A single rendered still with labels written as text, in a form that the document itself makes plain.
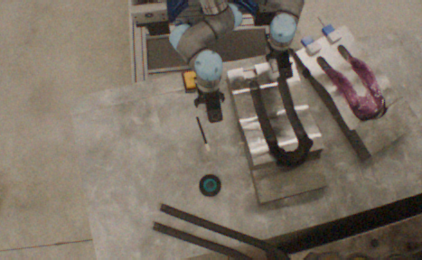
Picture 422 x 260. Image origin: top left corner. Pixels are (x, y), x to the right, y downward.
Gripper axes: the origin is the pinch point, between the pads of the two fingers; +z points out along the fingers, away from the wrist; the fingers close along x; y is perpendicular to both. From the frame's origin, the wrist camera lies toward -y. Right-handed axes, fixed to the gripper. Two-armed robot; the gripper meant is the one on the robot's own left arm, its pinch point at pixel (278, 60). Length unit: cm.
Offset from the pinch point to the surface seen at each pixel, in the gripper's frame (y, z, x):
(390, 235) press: -75, 10, -27
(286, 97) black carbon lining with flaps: -13.4, 4.7, 0.2
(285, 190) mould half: -46.2, 0.6, 9.7
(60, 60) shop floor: 56, 88, 116
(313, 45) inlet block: 4.9, 9.3, -16.1
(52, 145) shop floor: 4, 79, 127
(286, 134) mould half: -26.8, -2.3, 4.4
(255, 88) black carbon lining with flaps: -7.3, 3.7, 10.9
